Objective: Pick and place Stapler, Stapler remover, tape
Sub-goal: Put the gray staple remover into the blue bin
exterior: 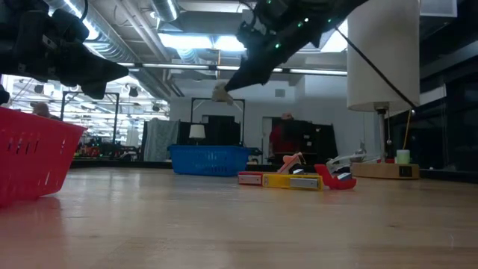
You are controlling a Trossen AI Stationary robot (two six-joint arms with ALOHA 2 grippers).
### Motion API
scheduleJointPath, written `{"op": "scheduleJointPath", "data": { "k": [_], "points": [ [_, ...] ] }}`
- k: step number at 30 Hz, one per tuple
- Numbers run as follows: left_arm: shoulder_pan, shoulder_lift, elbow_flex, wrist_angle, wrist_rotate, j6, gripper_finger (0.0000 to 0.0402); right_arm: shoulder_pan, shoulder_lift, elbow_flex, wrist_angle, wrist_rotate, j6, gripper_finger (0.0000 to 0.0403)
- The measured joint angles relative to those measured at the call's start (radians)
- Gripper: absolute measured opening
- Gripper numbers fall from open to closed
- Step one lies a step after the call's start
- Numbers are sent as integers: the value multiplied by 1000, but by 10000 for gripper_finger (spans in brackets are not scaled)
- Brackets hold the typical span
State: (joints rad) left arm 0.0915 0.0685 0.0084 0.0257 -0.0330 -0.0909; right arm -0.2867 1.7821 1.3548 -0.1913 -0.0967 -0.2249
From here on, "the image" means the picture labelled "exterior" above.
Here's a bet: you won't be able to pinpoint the blue plastic basket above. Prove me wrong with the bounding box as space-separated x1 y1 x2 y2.
167 144 258 178

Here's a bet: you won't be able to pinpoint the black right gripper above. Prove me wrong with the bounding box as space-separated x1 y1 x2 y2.
225 14 311 92

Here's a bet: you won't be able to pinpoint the table lamp white shade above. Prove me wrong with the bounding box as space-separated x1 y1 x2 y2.
346 0 421 181

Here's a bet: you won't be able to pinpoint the clear plastic wrapped cable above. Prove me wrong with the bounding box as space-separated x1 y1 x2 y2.
326 148 379 170

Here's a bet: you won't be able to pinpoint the red mini stapler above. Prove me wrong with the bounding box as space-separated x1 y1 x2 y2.
314 163 358 191
238 171 264 187

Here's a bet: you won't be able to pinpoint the person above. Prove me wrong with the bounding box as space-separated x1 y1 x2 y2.
31 102 61 121
267 112 302 165

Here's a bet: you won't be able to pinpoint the black cabinet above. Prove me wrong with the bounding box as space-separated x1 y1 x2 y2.
298 119 339 165
179 114 242 146

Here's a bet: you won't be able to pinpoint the light grey staple remover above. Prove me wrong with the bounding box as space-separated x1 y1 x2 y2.
211 82 235 106

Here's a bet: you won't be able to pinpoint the red plastic basket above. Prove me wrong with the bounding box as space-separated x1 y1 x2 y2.
0 107 88 208

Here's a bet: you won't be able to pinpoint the black metal rack frame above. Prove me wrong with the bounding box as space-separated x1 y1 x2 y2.
190 97 246 146
60 91 120 145

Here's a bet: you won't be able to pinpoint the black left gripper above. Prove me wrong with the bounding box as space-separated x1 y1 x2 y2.
0 9 130 101

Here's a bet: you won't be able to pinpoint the long yellow power cord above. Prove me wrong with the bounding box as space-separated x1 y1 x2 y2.
402 109 412 151

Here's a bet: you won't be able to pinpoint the green white container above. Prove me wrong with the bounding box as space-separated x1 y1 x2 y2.
395 149 412 165

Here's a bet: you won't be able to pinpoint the small white table lamp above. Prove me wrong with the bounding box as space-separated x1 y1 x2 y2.
188 123 207 146

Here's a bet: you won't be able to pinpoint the grey curtain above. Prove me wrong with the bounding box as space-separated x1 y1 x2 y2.
143 117 181 162

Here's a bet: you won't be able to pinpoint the yellow mini stapler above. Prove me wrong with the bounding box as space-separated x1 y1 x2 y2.
261 173 324 192

